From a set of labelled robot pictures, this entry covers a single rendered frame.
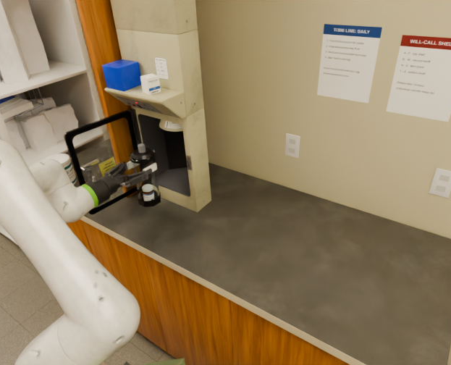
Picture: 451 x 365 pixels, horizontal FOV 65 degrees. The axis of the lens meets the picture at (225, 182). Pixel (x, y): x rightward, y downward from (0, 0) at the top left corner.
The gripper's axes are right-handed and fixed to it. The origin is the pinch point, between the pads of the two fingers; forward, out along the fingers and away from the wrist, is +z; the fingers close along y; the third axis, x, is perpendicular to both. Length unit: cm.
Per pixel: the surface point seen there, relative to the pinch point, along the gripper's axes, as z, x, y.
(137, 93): 3.6, -29.0, 0.5
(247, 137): 57, 7, -13
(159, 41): 13.6, -46.1, -4.8
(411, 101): 59, -24, -84
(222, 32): 57, -42, -1
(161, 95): 6.4, -29.0, -9.4
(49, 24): 51, -38, 137
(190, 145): 14.1, -6.7, -13.8
